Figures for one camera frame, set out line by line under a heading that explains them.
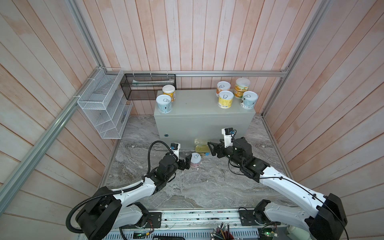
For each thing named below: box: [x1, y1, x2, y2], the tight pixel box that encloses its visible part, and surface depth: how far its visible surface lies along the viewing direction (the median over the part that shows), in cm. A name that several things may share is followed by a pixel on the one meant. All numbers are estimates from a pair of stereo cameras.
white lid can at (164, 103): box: [155, 94, 172, 114], surface depth 73 cm
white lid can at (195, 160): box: [190, 152, 202, 168], surface depth 92 cm
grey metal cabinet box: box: [154, 89, 256, 149], surface depth 78 cm
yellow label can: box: [162, 84, 176, 103], surface depth 77 cm
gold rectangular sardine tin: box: [195, 145, 211, 156], surface depth 97 cm
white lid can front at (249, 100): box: [240, 90, 259, 110], surface depth 75 cm
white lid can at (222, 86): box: [216, 81, 231, 98], surface depth 81 cm
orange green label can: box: [234, 77, 251, 99], surface depth 79 cm
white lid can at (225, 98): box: [217, 90, 235, 109], surface depth 75 cm
